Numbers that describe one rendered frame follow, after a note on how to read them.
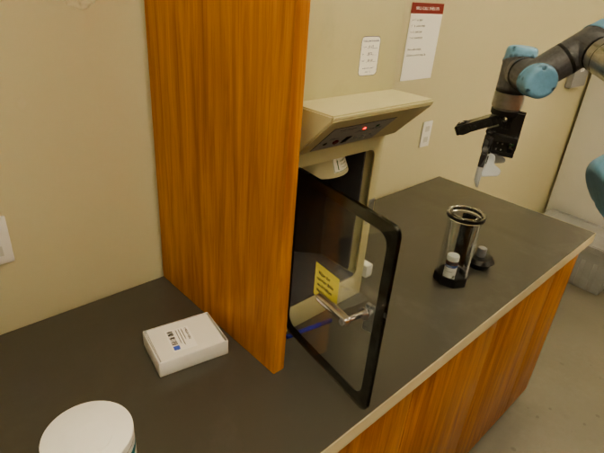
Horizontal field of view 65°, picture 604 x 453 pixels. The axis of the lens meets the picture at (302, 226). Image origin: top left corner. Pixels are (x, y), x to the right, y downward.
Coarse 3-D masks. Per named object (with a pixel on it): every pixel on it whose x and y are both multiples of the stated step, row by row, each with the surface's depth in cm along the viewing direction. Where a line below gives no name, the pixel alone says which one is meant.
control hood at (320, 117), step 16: (336, 96) 98; (352, 96) 99; (368, 96) 100; (384, 96) 101; (400, 96) 103; (416, 96) 104; (304, 112) 88; (320, 112) 85; (336, 112) 86; (352, 112) 87; (368, 112) 89; (384, 112) 93; (400, 112) 98; (416, 112) 104; (304, 128) 89; (320, 128) 86; (336, 128) 88; (384, 128) 104; (400, 128) 111; (304, 144) 90
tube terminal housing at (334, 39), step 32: (320, 0) 86; (352, 0) 91; (384, 0) 97; (320, 32) 89; (352, 32) 95; (384, 32) 101; (320, 64) 92; (352, 64) 98; (384, 64) 105; (320, 96) 95; (320, 160) 103
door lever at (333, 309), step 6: (318, 294) 88; (318, 300) 87; (324, 300) 86; (330, 300) 86; (324, 306) 86; (330, 306) 85; (336, 306) 84; (360, 306) 85; (330, 312) 85; (336, 312) 83; (342, 312) 83; (360, 312) 84; (366, 312) 84; (336, 318) 83; (342, 318) 82; (348, 318) 82; (354, 318) 83; (366, 318) 84; (342, 324) 82; (348, 324) 82
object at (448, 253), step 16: (448, 208) 138; (464, 208) 139; (448, 224) 137; (464, 224) 131; (448, 240) 137; (464, 240) 134; (448, 256) 138; (464, 256) 137; (448, 272) 140; (464, 272) 140
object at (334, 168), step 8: (336, 160) 110; (344, 160) 114; (304, 168) 109; (312, 168) 109; (320, 168) 109; (328, 168) 109; (336, 168) 110; (344, 168) 113; (320, 176) 109; (328, 176) 109; (336, 176) 111
